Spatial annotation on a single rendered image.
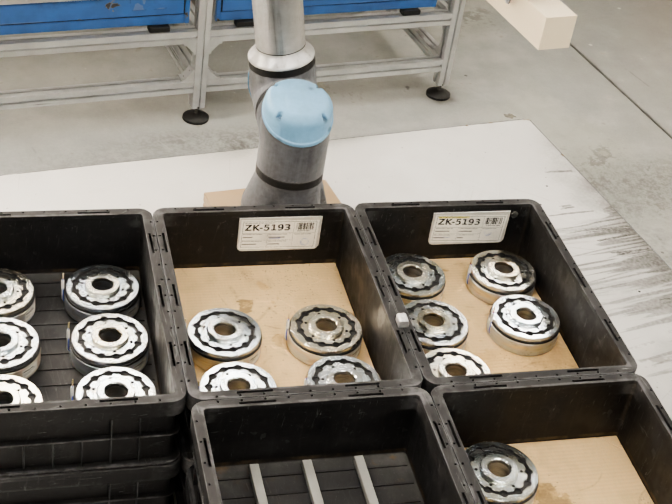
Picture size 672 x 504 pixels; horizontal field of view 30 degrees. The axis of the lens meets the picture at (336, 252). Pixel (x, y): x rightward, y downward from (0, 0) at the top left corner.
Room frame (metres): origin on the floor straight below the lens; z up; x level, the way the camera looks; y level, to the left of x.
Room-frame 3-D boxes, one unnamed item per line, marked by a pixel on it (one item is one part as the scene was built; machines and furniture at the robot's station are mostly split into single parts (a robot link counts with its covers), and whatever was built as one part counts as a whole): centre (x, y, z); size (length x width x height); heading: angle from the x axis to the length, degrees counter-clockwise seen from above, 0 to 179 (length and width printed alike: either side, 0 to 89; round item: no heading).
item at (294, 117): (1.81, 0.10, 0.89); 0.13 x 0.12 x 0.14; 15
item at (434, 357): (1.30, -0.19, 0.86); 0.10 x 0.10 x 0.01
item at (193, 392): (1.32, 0.07, 0.92); 0.40 x 0.30 x 0.02; 19
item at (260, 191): (1.80, 0.10, 0.78); 0.15 x 0.15 x 0.10
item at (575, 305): (1.42, -0.22, 0.87); 0.40 x 0.30 x 0.11; 19
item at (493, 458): (1.12, -0.24, 0.86); 0.05 x 0.05 x 0.01
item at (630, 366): (1.42, -0.22, 0.92); 0.40 x 0.30 x 0.02; 19
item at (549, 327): (1.44, -0.29, 0.86); 0.10 x 0.10 x 0.01
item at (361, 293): (1.32, 0.07, 0.87); 0.40 x 0.30 x 0.11; 19
